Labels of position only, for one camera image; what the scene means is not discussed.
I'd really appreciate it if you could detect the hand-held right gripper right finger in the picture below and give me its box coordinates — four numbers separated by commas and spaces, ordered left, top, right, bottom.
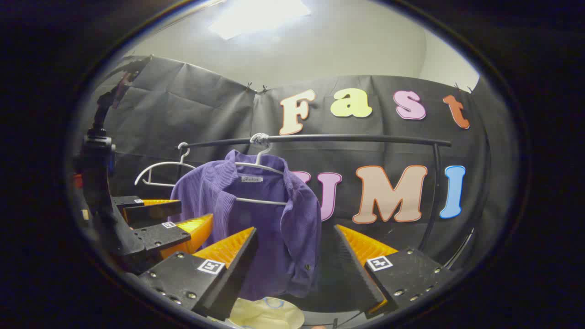
333, 224, 453, 319

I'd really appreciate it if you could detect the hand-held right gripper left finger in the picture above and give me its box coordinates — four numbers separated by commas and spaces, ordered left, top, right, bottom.
136, 227, 259, 321

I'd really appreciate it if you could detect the cream laundry hamper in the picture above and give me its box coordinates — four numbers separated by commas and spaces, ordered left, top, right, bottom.
219, 296, 306, 329

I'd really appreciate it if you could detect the purple corduroy shirt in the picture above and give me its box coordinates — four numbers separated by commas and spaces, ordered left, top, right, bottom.
169, 149, 322, 302

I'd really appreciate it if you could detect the white clothes hanger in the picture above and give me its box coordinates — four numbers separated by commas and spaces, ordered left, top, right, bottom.
226, 133, 293, 206
134, 142, 197, 188

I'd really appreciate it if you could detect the black clothes rack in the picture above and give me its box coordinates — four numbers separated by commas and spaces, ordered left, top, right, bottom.
176, 134, 453, 253

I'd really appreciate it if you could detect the black backdrop cloth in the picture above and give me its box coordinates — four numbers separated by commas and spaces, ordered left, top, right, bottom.
78, 55, 518, 316

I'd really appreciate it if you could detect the ceiling light panel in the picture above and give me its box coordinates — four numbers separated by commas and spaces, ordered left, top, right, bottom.
208, 0, 312, 41

